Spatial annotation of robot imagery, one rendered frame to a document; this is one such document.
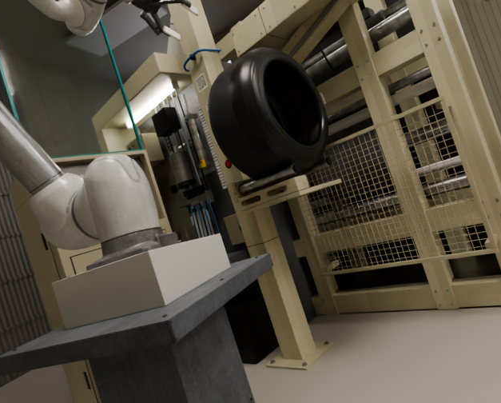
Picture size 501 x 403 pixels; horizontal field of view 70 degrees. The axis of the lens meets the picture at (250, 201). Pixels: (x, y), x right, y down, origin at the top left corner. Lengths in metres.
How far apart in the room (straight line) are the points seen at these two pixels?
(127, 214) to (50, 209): 0.24
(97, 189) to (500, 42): 5.14
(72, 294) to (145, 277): 0.23
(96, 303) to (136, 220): 0.21
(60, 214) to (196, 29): 1.31
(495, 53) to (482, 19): 0.45
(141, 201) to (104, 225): 0.10
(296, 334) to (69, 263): 1.10
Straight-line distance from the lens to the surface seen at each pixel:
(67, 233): 1.08
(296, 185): 1.49
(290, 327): 1.90
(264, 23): 2.07
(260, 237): 1.81
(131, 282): 0.82
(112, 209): 0.91
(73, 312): 0.97
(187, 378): 0.87
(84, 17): 1.48
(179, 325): 0.66
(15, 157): 1.10
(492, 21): 5.60
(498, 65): 5.48
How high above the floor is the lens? 0.77
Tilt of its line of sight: 2 degrees up
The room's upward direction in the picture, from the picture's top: 18 degrees counter-clockwise
